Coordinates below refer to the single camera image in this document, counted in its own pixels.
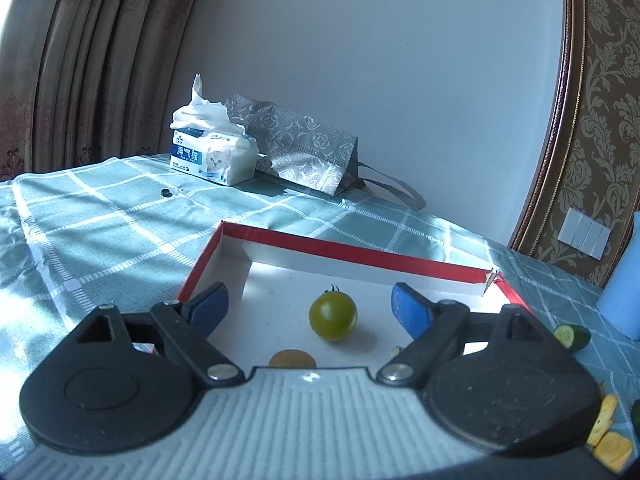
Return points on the grey patterned bag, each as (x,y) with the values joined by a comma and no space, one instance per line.
(300,150)

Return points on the brown patterned curtain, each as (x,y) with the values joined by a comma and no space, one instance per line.
(100,60)

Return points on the long cucumber piece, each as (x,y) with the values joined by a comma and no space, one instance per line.
(636,417)

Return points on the green tomato with stem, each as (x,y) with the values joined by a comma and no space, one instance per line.
(332,316)

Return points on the red cardboard tray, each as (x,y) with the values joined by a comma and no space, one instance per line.
(310,285)

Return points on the small brown round fruit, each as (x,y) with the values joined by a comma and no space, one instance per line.
(292,359)

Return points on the blue electric kettle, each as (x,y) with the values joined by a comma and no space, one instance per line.
(622,300)

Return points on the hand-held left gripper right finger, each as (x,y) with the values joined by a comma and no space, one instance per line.
(410,312)

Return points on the large yellow fruit chunk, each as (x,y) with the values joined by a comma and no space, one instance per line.
(612,452)

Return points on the white wall switch panel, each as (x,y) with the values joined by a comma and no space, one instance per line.
(585,234)

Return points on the tissue pack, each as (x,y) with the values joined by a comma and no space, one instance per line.
(220,160)

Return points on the small yellow fruit core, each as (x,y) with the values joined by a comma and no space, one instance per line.
(604,417)

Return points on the short cucumber piece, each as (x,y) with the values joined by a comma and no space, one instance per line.
(575,336)

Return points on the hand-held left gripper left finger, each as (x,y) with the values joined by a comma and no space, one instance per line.
(210,310)

